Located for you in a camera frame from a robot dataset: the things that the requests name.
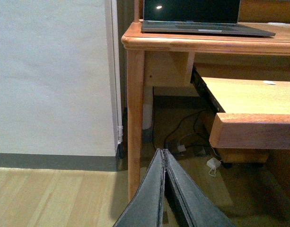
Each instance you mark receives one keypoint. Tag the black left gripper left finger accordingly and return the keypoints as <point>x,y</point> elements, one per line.
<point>146,207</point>

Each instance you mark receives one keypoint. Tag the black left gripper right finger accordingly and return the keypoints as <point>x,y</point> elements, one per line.
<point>191,207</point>

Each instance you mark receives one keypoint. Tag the white power adapter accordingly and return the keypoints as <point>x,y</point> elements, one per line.
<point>213,164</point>

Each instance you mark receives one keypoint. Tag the power strip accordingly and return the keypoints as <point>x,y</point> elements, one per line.
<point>195,150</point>

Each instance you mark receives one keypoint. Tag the wooden keyboard tray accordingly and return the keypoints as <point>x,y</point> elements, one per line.
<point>257,115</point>

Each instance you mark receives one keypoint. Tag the small white paper piece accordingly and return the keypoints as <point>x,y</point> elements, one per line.
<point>269,82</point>

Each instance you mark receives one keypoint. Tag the wooden desk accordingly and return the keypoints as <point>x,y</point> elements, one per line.
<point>167,60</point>

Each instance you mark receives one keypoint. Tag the grey laptop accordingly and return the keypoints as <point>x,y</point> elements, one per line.
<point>218,17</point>

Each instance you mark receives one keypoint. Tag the black drawer slide rail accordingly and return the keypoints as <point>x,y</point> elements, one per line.
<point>204,92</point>

